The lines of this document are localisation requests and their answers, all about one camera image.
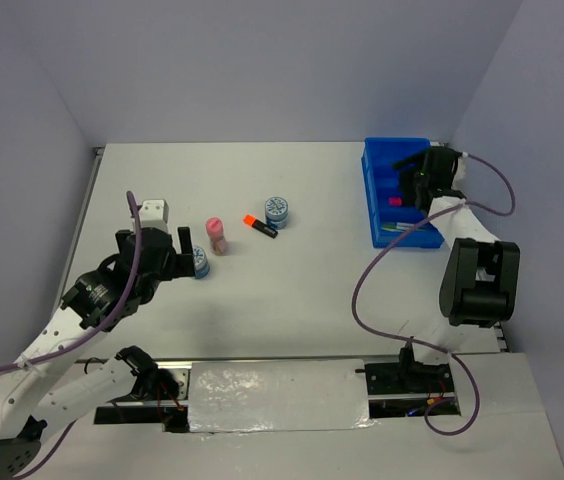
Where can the reflective silver base plate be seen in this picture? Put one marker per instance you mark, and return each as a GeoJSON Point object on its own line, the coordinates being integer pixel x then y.
{"type": "Point", "coordinates": [287, 396]}

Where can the blue compartment tray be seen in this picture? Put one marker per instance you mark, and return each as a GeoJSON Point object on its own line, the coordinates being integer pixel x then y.
{"type": "Point", "coordinates": [388, 211]}

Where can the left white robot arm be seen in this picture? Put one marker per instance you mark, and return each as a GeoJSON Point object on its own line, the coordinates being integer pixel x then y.
{"type": "Point", "coordinates": [33, 406]}

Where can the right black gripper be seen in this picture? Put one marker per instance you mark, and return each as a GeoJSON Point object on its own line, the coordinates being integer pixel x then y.
{"type": "Point", "coordinates": [408, 193]}

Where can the pink lid crayon bottle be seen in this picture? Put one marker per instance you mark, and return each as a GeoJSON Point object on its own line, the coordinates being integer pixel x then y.
{"type": "Point", "coordinates": [215, 232]}

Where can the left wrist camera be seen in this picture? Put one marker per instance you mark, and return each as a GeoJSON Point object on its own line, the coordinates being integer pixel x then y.
{"type": "Point", "coordinates": [154, 213]}

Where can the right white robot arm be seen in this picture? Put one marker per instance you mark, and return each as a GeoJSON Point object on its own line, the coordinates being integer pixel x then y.
{"type": "Point", "coordinates": [479, 285]}

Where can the orange cap black highlighter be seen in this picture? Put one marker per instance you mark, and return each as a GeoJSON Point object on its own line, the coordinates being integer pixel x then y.
{"type": "Point", "coordinates": [260, 226]}

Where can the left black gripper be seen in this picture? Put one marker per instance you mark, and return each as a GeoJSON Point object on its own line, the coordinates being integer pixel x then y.
{"type": "Point", "coordinates": [183, 264]}

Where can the pink cap black highlighter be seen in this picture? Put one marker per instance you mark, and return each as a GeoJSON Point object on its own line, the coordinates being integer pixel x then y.
{"type": "Point", "coordinates": [395, 201]}

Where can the blue paint jar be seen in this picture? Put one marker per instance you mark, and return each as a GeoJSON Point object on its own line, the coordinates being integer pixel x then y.
{"type": "Point", "coordinates": [201, 264]}
{"type": "Point", "coordinates": [276, 212]}

